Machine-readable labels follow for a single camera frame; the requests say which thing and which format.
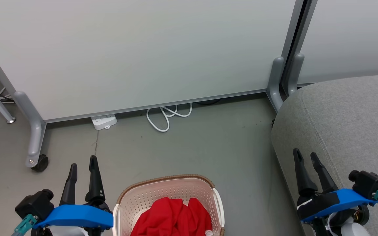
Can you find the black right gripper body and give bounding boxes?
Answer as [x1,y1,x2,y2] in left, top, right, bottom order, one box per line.
[297,191,340,221]

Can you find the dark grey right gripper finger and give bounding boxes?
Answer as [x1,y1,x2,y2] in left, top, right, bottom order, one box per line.
[310,152,339,194]
[293,148,318,197]

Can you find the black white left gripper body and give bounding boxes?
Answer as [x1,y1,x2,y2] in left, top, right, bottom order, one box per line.
[31,201,114,236]

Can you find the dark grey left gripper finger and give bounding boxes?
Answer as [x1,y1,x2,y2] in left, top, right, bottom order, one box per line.
[59,163,78,206]
[85,155,106,205]

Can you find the red shorts with white stripe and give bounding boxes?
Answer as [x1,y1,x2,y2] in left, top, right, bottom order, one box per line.
[131,197,214,236]

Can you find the grey fabric sofa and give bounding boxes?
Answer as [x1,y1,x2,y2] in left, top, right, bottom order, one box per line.
[270,73,378,236]

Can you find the black caster wheel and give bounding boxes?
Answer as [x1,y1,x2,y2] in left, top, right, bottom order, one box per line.
[31,155,49,172]

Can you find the white power strip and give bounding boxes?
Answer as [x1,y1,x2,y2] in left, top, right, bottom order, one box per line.
[91,114,117,130]

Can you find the grey partition foot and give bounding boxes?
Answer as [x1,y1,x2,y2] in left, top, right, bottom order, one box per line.
[13,91,47,168]
[286,53,305,96]
[266,56,286,112]

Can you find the beige plastic laundry basket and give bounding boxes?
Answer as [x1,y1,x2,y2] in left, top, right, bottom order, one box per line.
[112,174,225,236]

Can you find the white partition panel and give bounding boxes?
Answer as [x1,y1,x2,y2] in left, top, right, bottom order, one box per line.
[0,0,304,124]
[296,0,378,87]

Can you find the blue left camera mount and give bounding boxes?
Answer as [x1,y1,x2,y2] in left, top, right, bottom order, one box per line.
[33,205,114,229]

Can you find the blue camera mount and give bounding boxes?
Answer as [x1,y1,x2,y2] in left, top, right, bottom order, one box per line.
[301,188,378,223]
[33,205,114,229]

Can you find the blue right camera mount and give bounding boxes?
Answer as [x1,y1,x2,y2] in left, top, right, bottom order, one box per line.
[301,188,378,223]

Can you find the teal left camera plug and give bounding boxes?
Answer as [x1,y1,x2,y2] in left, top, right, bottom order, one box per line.
[12,214,38,236]

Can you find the white looped power cable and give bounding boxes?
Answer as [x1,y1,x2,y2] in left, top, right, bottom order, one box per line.
[146,103,193,132]

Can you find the black cable under partition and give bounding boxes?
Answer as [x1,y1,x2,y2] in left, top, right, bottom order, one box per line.
[196,98,222,105]

